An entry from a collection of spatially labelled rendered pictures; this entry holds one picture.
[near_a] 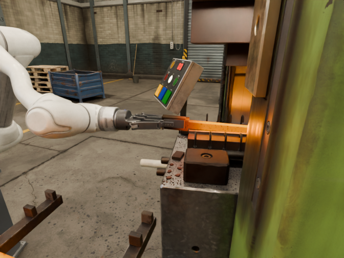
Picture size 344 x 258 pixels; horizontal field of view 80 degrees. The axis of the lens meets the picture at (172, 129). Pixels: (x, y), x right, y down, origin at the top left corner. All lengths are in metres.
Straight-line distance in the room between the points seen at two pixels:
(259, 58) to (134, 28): 9.48
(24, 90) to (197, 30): 0.53
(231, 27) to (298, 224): 0.47
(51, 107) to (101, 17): 10.10
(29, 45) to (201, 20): 0.86
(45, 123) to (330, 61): 0.58
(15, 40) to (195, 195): 0.99
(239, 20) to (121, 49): 9.58
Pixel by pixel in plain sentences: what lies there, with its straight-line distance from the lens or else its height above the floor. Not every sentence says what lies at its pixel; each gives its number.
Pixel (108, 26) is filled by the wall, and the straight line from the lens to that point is 10.44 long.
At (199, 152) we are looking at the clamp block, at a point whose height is 0.98.
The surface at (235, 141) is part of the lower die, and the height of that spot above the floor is 0.99.
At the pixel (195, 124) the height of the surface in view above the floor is 1.02.
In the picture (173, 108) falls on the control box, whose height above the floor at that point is 0.96.
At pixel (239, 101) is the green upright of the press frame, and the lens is 0.89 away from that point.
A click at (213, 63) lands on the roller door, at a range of 8.60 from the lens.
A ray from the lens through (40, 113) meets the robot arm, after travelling 0.62.
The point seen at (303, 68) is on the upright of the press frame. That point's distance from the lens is 0.27.
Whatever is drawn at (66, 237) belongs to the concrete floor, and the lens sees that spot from 1.83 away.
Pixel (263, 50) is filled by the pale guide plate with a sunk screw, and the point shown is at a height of 1.25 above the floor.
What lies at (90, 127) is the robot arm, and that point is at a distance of 0.75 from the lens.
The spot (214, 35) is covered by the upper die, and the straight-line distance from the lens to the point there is 0.59.
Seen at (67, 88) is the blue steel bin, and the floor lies 0.31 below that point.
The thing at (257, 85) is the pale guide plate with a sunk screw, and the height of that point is 1.20.
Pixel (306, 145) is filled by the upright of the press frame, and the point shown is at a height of 1.17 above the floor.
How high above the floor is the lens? 1.26
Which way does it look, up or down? 21 degrees down
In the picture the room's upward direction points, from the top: straight up
